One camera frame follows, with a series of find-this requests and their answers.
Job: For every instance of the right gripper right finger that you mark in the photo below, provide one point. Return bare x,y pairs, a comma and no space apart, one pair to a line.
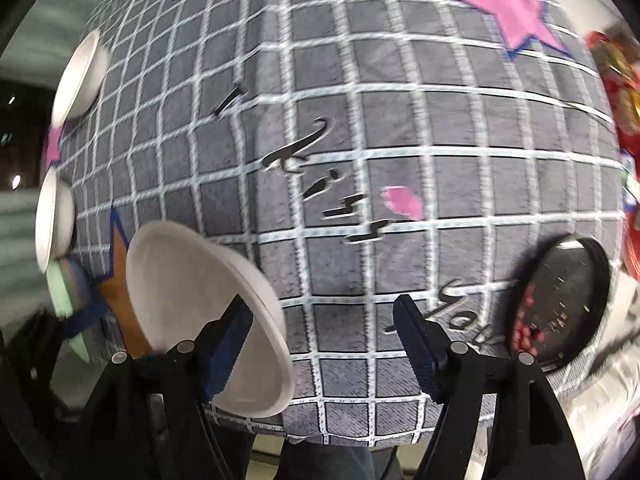
530,436

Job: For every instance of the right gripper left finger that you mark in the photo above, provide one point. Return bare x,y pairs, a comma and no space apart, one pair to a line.
146,417

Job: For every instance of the green square plate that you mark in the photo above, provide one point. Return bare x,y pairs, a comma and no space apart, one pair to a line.
68,288

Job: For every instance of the white bowl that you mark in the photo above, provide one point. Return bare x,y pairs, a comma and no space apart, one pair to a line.
81,80
55,219
178,281

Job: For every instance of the black round dish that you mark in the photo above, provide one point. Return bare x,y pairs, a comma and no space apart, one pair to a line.
559,301

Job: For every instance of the grey checked tablecloth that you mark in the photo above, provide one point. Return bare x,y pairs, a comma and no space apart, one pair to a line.
354,150

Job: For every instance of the green curtain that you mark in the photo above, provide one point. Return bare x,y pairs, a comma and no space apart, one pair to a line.
37,40

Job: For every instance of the red tray with items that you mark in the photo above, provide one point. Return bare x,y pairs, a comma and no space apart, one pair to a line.
618,66

